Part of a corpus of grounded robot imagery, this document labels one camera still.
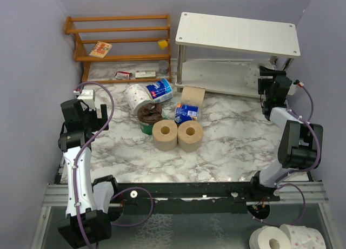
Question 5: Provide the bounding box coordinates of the red white small box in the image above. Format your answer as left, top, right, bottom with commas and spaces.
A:
115, 70, 132, 80

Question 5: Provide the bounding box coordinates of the white green flat box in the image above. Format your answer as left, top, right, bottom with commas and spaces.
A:
135, 69, 156, 79

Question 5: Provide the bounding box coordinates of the grey small cup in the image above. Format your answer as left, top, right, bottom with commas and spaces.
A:
158, 60, 169, 75

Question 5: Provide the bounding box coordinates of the blue packaged roll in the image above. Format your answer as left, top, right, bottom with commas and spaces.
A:
145, 78, 173, 103
174, 103, 199, 125

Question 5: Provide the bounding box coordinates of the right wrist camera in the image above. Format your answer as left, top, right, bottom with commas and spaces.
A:
287, 80, 301, 96

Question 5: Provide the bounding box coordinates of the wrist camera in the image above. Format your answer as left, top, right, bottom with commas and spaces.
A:
77, 89, 96, 110
287, 80, 301, 96

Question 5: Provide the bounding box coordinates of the white dotted roll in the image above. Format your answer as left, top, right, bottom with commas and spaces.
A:
243, 59, 274, 90
280, 224, 327, 249
124, 84, 152, 115

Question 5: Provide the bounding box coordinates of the green wrapped brown roll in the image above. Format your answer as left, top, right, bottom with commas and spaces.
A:
137, 103, 165, 135

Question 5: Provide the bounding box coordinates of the yellow sponge block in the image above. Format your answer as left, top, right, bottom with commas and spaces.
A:
157, 40, 168, 49

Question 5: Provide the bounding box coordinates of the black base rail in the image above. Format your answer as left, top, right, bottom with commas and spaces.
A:
89, 178, 271, 216

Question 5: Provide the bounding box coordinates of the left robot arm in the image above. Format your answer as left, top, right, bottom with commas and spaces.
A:
58, 99, 119, 248

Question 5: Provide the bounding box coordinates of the white two-tier shelf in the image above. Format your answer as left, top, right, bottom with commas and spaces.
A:
175, 12, 300, 98

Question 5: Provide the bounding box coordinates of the brown roll back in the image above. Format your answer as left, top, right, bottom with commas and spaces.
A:
181, 86, 205, 108

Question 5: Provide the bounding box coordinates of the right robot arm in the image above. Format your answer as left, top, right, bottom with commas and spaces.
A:
248, 65, 323, 201

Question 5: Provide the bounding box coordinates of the white dotted roll bottom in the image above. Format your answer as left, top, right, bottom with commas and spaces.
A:
280, 224, 327, 249

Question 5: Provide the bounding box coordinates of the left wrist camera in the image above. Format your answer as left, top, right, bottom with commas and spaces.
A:
77, 89, 96, 110

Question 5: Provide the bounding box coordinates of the orange booklet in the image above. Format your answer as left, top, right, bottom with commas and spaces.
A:
89, 41, 112, 58

